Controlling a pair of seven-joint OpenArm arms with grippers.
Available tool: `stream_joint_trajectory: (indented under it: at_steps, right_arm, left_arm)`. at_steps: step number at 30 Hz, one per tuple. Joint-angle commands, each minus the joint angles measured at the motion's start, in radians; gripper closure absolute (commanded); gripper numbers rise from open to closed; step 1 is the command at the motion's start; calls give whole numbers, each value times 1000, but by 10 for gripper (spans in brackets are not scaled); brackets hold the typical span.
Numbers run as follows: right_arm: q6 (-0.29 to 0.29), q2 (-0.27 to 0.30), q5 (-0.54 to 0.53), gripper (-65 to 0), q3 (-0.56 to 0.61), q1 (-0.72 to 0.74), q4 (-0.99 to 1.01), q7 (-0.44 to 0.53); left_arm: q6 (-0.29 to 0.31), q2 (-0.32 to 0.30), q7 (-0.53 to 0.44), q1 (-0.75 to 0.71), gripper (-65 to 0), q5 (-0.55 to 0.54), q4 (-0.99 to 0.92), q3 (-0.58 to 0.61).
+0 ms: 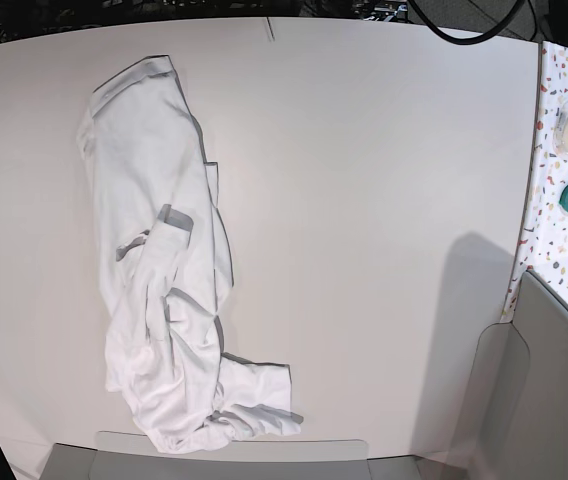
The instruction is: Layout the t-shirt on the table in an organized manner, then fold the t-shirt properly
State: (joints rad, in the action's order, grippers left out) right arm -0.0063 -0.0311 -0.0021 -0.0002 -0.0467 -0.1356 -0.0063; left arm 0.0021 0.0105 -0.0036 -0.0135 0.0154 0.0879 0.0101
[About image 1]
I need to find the black hanging cable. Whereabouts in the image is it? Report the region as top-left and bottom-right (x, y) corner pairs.
(407, 0), (525, 47)

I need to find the terrazzo pattern side table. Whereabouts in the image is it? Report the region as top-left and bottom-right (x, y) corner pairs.
(502, 42), (568, 321)

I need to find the white t-shirt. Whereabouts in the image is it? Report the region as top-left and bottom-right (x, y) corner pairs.
(77, 56), (301, 454)

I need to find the grey panel at right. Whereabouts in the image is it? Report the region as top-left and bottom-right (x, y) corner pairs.
(457, 273), (568, 479)

